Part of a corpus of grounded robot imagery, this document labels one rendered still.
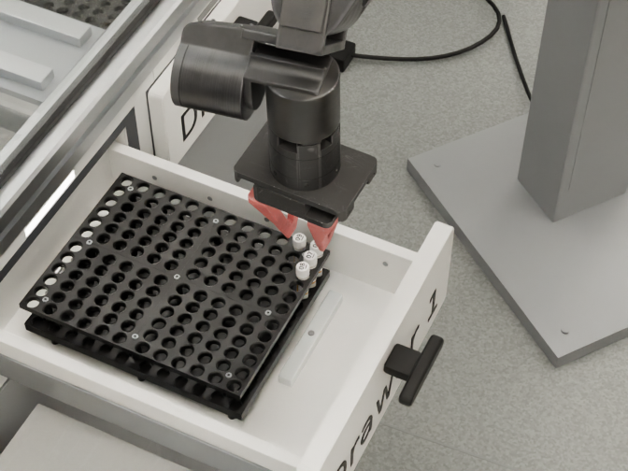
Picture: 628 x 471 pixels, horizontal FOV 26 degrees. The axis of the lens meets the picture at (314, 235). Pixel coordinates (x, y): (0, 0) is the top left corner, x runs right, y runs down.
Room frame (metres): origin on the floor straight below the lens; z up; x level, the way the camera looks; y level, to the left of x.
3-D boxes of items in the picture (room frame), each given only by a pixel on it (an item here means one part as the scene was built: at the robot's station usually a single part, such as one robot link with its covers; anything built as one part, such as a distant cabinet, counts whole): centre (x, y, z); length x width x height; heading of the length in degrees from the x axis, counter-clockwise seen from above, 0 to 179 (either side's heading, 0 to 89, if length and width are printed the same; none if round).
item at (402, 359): (0.66, -0.08, 0.91); 0.07 x 0.04 x 0.01; 154
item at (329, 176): (0.75, 0.01, 1.07); 0.10 x 0.07 x 0.07; 62
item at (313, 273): (0.71, 0.03, 0.90); 0.18 x 0.02 x 0.01; 154
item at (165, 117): (1.09, 0.09, 0.87); 0.29 x 0.02 x 0.11; 154
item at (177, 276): (0.76, 0.12, 0.87); 0.22 x 0.18 x 0.06; 64
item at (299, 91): (0.75, 0.01, 1.14); 0.07 x 0.06 x 0.07; 73
